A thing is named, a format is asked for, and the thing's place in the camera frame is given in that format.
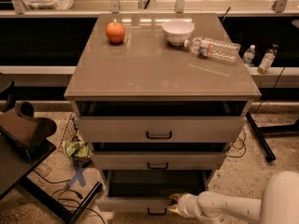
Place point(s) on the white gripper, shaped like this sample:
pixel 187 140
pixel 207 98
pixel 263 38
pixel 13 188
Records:
pixel 187 202

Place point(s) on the grey drawer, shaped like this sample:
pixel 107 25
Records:
pixel 157 156
pixel 206 129
pixel 149 191

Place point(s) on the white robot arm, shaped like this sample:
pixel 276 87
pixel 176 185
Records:
pixel 278 205

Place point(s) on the grey drawer cabinet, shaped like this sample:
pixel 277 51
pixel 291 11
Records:
pixel 144 76

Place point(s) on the green chip bag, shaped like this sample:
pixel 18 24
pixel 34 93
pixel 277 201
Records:
pixel 76 150

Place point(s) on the black stand base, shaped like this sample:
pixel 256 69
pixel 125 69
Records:
pixel 271 131

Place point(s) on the black table leg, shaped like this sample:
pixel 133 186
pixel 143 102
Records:
pixel 59 209

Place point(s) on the clear lying water bottle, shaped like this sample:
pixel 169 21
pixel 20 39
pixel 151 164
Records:
pixel 206 47

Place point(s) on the small standing water bottle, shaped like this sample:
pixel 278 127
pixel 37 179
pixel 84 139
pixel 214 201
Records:
pixel 248 56

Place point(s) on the white bowl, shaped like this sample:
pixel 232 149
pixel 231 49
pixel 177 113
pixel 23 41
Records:
pixel 176 32

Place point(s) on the standing bottle with yellow liquid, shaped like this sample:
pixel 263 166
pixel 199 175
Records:
pixel 268 59

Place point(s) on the red apple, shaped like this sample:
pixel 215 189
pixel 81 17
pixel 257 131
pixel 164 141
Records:
pixel 115 32

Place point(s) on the wire basket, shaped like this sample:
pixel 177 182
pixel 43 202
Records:
pixel 70 131

